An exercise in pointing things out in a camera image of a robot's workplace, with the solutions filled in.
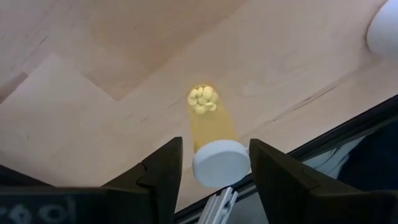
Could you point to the amber pill bottle white cap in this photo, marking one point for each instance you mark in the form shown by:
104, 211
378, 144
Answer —
217, 155

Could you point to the snake plant in white pot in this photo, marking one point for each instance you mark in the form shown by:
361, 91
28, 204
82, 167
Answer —
385, 31

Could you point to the silver aluminium rail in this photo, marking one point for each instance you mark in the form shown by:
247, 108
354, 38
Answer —
217, 207

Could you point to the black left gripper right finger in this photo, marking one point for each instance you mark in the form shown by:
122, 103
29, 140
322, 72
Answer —
311, 202

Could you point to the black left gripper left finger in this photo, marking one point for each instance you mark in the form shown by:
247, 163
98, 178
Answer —
93, 202

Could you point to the black table frame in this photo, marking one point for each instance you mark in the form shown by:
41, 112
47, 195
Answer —
342, 130

